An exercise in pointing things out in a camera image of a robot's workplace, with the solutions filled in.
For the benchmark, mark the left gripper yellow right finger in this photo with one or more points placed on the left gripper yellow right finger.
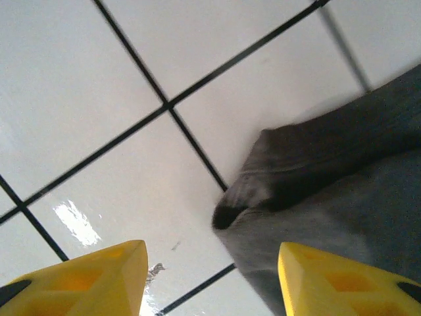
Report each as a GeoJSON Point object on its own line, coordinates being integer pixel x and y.
{"type": "Point", "coordinates": [342, 286]}

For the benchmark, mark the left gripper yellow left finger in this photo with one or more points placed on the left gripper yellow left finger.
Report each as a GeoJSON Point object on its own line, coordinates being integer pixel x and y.
{"type": "Point", "coordinates": [85, 283]}

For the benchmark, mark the dark grey t-shirt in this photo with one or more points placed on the dark grey t-shirt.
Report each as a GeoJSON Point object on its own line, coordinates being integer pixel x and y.
{"type": "Point", "coordinates": [345, 184]}

